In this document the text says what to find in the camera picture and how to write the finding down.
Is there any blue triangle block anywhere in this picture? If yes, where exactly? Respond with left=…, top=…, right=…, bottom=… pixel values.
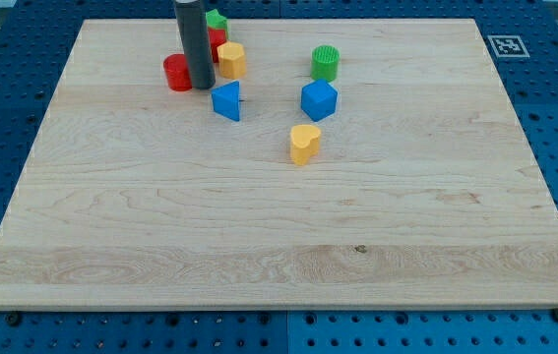
left=211, top=81, right=240, bottom=122

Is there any green star block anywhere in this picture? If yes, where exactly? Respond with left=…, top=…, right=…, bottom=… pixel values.
left=206, top=9, right=229, bottom=37

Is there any yellow heart block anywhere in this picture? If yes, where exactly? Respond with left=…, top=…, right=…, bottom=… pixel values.
left=289, top=124, right=322, bottom=166

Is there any light wooden board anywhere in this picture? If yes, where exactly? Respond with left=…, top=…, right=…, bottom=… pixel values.
left=0, top=19, right=558, bottom=312

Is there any blue cube block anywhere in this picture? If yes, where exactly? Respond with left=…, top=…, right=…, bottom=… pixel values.
left=300, top=79, right=338, bottom=122

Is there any yellow hexagon block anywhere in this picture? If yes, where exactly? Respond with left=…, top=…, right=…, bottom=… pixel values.
left=217, top=41, right=247, bottom=79

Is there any green cylinder block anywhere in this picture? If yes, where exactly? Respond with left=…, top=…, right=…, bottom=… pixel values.
left=310, top=44, right=341, bottom=82

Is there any red cylinder block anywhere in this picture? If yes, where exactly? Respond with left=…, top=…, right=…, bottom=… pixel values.
left=162, top=53, right=192, bottom=91

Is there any red block behind rod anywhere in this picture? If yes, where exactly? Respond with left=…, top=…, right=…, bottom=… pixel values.
left=208, top=27, right=227, bottom=63

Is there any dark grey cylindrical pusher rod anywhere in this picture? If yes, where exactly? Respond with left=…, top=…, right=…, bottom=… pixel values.
left=173, top=0, right=216, bottom=89

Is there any white fiducial marker tag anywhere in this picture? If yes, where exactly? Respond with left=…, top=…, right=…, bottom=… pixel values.
left=488, top=34, right=529, bottom=58

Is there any black bolt front left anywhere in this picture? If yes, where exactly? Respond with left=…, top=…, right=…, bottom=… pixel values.
left=4, top=311, right=23, bottom=327

